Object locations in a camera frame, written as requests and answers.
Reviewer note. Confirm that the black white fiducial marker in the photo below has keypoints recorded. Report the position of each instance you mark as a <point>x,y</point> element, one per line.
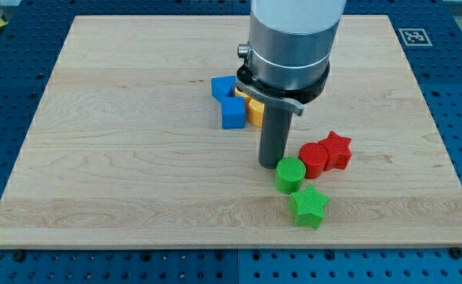
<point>415,37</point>

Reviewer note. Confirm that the blue cube block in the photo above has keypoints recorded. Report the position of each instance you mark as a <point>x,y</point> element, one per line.
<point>233,113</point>

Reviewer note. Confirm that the red star block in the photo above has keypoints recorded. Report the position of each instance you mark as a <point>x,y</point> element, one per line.
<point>338,151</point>

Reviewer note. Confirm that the blue triangular block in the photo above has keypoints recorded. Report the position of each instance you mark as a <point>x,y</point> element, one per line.
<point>223,87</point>

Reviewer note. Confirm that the yellow pentagon block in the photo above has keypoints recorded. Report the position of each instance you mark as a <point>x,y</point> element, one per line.
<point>239,93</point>

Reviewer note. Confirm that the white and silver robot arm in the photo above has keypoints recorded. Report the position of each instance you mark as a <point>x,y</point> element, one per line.
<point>286,57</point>

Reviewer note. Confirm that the green cylinder block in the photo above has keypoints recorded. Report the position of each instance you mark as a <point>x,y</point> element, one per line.
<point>290,172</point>

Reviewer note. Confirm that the green star block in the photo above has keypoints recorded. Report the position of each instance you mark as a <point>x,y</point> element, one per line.
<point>308,207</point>

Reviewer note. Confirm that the red cylinder block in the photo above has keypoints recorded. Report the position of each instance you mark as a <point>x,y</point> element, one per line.
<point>314,157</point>

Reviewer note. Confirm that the light wooden board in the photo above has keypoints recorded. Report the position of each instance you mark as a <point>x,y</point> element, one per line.
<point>126,148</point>

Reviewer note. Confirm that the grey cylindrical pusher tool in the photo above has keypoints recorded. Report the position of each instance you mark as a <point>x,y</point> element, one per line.
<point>274,136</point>

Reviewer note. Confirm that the yellow heart block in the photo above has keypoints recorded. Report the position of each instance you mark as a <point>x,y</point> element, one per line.
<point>255,112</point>

